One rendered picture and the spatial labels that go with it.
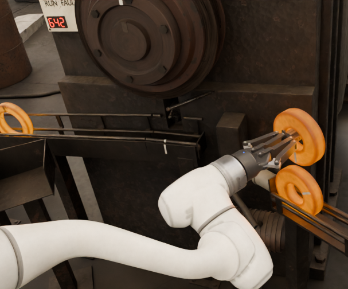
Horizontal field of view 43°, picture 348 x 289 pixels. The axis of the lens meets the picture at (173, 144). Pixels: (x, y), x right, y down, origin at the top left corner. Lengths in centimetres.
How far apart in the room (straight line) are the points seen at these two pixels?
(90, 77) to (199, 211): 93
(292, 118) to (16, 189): 106
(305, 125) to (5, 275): 75
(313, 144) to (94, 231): 59
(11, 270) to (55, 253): 8
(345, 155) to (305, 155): 147
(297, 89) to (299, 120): 32
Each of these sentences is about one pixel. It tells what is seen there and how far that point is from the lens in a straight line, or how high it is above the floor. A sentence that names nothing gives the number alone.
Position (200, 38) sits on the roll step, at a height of 110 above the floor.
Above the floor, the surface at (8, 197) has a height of 59.
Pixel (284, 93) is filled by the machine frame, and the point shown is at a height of 87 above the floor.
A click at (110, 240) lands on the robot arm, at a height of 101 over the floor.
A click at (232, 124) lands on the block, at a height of 80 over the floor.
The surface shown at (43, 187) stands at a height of 61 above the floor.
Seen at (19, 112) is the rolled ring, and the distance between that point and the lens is 191.
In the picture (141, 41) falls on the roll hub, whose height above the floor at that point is 112.
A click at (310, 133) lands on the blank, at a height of 93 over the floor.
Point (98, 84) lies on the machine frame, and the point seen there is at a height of 87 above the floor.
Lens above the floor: 155
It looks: 33 degrees down
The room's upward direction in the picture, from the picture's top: 11 degrees counter-clockwise
